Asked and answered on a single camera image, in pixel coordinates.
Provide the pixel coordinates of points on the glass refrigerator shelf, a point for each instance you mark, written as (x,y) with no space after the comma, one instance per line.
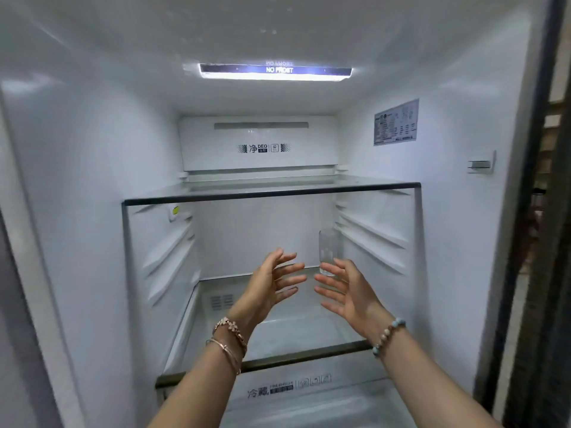
(267,191)
(294,329)

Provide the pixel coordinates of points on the person's left hand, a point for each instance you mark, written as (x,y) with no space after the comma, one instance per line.
(263,289)

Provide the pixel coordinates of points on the grey refrigerator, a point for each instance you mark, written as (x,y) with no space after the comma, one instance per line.
(89,173)

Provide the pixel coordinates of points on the person's right hand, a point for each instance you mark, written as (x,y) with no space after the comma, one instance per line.
(359,303)

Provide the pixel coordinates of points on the thin gold bangle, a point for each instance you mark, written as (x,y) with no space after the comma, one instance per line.
(223,349)

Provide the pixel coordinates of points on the clear drinking glass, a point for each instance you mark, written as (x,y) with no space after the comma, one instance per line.
(330,245)

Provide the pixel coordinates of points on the person's right forearm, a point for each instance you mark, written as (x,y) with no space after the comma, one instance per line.
(428,383)

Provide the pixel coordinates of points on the white info sticker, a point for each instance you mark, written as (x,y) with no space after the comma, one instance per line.
(396,121)

